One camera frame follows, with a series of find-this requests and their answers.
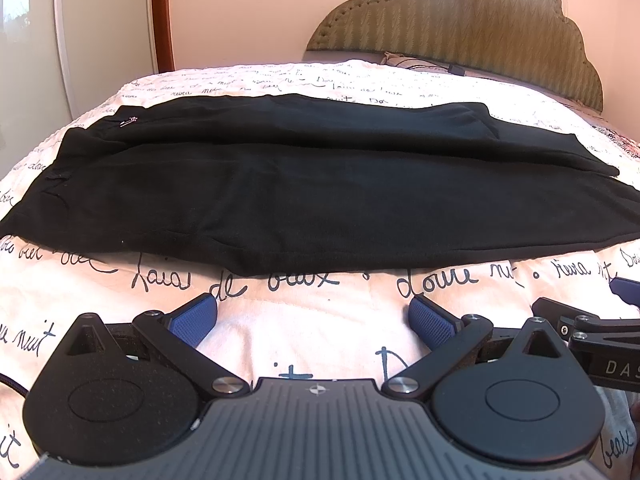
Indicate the brown wooden door frame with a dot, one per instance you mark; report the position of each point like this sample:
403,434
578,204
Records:
162,36

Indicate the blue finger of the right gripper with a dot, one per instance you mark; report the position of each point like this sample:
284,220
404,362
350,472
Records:
628,290

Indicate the black pants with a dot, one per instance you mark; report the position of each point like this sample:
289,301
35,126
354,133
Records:
293,184

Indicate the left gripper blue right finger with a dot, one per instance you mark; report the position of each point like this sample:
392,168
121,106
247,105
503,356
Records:
453,342

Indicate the olive upholstered headboard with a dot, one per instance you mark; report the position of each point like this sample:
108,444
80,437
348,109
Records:
530,41

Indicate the patterned pillow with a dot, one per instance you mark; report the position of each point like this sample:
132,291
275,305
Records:
420,65

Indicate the white script-print bedspread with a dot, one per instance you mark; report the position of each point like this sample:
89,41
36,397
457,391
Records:
323,325

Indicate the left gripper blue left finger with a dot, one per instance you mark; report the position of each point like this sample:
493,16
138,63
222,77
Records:
173,338

